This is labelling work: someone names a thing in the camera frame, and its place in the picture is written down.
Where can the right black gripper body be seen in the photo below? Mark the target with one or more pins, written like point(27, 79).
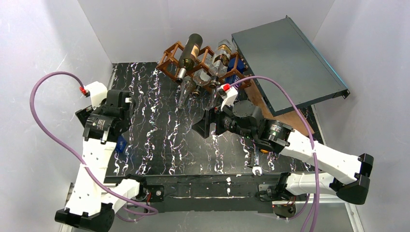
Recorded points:
point(211, 123)

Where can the clear square liquor bottle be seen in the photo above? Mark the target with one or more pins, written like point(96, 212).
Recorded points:
point(201, 78)
point(219, 63)

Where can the dark green wine bottle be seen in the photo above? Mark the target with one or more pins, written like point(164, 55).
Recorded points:
point(189, 55)

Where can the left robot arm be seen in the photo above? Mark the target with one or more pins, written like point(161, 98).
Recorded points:
point(88, 208)

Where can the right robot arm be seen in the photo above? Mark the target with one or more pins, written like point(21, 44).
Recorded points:
point(343, 175)

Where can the clear wine glass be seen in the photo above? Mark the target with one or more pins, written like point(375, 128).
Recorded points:
point(186, 87)
point(214, 99)

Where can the brown wooden wine rack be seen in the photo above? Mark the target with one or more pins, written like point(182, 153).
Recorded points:
point(169, 58)

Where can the black comb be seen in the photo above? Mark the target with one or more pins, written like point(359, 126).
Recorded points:
point(250, 159)

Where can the silver wrench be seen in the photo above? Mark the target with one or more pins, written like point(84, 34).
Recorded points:
point(256, 169)

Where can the brown wooden board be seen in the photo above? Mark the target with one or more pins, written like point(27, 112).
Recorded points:
point(290, 118)

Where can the dark grey flat box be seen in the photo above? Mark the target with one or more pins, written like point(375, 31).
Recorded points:
point(281, 52)

